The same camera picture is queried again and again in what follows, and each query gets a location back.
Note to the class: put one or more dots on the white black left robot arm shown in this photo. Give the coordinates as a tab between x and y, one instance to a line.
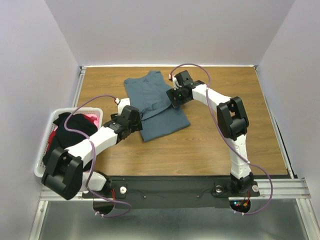
65	174

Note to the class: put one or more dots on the red t-shirt in basket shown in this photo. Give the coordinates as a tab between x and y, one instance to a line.
51	140

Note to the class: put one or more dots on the aluminium left side rail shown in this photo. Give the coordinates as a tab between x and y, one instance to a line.
79	85

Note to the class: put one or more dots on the aluminium front frame rail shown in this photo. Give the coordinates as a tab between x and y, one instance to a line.
197	188

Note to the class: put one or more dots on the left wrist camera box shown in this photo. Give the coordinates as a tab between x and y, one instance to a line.
127	111

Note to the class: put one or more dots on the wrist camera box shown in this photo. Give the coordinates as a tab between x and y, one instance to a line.
127	111
182	79

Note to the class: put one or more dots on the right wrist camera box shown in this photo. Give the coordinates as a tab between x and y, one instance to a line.
182	79

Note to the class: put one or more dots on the white plastic laundry basket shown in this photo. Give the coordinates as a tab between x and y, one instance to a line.
40	167

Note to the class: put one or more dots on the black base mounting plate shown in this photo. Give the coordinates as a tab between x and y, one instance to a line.
205	202

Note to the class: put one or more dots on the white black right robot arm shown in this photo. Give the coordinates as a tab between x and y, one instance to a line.
232	122

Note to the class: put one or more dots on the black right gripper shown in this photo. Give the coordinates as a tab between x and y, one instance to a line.
172	93

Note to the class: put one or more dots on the blue-grey t-shirt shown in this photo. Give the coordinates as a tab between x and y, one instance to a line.
159	118

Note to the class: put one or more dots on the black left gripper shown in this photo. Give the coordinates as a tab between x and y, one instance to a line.
136	127

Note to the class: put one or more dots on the black t-shirt in basket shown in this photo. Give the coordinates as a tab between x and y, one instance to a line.
72	127

